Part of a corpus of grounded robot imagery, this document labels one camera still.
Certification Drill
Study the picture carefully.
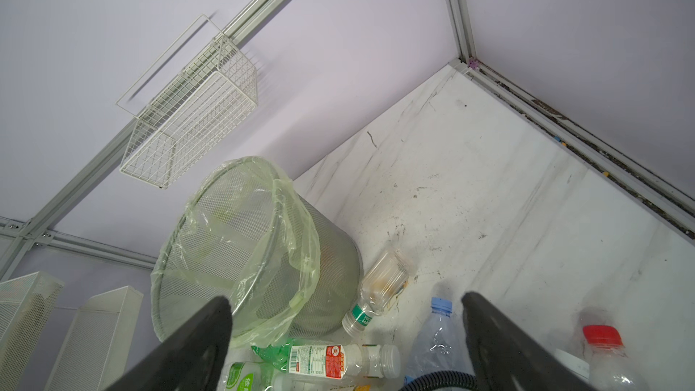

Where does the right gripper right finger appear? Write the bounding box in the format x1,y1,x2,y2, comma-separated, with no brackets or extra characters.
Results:
462,291,592,391

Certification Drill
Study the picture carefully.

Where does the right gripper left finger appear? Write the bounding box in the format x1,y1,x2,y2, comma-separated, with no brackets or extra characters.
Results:
108,296,233,391

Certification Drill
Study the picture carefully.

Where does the tall blue cap bottle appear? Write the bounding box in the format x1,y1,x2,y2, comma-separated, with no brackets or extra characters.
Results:
404,297,472,385

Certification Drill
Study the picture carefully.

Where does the red cap water bottle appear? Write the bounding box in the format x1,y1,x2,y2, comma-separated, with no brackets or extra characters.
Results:
583,325,650,390

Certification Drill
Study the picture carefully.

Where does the grey mesh waste bin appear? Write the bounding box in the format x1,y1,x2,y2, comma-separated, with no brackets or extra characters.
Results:
150,156,364,349

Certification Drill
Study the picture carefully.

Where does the green plastic bin liner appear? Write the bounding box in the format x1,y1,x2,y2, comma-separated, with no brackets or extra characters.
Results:
150,156,321,349

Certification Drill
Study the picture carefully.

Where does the small green label bottle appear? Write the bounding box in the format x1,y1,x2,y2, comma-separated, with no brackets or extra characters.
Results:
216,362,305,391

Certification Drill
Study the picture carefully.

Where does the lower white mesh shelf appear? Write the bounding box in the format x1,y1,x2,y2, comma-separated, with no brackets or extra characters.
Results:
45,286,143,390

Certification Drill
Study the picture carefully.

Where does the white mesh shelf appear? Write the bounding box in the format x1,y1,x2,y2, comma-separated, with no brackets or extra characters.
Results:
1,272,64,390
45,286,143,390

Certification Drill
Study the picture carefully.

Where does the clear bottle green cap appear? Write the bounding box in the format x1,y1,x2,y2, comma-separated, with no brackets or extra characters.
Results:
342,248,414,339

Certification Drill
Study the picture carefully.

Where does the white red label bottle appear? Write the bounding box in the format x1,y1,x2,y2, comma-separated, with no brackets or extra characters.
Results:
252,340,402,381

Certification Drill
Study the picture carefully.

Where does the upper white mesh shelf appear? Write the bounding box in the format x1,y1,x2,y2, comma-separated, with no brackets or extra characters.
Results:
1,272,64,390

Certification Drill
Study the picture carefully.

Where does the aluminium frame back rail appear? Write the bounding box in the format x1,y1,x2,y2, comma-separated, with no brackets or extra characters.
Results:
0,0,332,283

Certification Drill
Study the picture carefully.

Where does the white wire wall basket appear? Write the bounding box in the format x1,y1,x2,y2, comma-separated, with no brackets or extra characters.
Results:
116,14,258,189

